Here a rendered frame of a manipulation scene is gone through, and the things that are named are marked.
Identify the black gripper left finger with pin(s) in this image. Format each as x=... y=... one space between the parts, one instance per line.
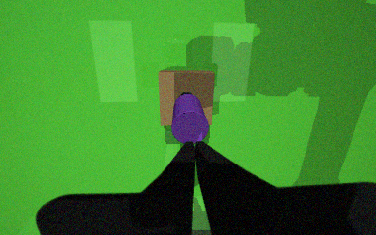
x=164 y=207

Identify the tan wooden block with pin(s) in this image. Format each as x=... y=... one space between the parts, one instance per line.
x=174 y=83

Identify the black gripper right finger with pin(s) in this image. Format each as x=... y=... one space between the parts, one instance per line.
x=238 y=202

